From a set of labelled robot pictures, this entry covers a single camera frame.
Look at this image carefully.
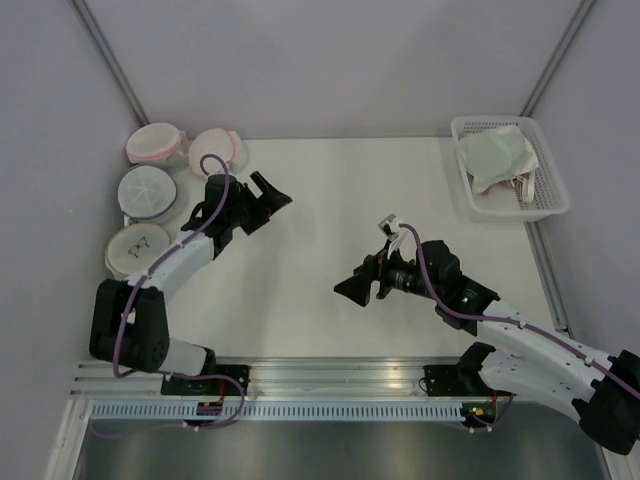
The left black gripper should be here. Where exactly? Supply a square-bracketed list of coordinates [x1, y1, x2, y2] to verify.
[226, 172, 291, 236]

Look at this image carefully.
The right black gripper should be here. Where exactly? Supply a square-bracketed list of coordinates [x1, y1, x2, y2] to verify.
[334, 239, 441, 307]

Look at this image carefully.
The pink-zip white laundry bag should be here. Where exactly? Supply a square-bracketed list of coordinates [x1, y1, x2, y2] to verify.
[188, 128, 249, 178]

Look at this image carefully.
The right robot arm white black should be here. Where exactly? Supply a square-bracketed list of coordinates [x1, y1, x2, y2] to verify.
[334, 240, 639, 455]

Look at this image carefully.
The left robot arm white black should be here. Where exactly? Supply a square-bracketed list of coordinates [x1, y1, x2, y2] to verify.
[89, 172, 292, 396]

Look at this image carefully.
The pink-trim laundry bag rear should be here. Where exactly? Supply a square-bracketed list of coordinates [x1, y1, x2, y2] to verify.
[125, 123, 188, 170]

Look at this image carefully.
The blue-trim round laundry bag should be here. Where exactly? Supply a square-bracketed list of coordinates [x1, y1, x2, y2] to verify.
[117, 165, 180, 223]

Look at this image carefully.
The beige-trim round laundry bag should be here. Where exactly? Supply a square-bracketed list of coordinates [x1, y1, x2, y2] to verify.
[104, 223, 171, 280]

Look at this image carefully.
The pale green bra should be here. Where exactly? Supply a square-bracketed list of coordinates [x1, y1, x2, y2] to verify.
[460, 131, 525, 194]

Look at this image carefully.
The white cream bra in basket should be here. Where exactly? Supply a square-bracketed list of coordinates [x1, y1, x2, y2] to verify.
[459, 125, 540, 203]

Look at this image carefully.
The white plastic basket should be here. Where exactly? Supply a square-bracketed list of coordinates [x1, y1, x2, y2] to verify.
[450, 115, 569, 223]

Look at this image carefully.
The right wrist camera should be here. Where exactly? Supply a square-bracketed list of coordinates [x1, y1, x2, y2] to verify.
[378, 214, 406, 254]

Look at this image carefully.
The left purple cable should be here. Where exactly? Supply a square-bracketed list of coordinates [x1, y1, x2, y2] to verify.
[110, 154, 231, 381]

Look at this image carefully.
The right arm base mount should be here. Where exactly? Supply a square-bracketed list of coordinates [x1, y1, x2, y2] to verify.
[418, 364, 511, 398]

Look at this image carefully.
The aluminium rail front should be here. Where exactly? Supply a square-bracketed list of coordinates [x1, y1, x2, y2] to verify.
[70, 357, 458, 400]

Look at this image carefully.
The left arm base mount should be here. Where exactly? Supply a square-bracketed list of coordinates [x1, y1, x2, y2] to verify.
[160, 364, 251, 397]

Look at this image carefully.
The white slotted cable duct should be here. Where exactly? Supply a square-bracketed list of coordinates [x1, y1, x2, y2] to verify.
[91, 400, 464, 422]

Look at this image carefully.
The left corner aluminium post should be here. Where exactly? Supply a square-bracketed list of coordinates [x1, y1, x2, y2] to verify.
[68, 0, 150, 127]

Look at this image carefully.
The corner aluminium post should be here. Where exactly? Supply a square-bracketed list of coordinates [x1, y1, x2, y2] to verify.
[519, 0, 599, 117]
[68, 0, 150, 127]

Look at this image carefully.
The right corner aluminium post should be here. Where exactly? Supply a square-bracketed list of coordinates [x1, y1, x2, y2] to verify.
[519, 0, 599, 117]

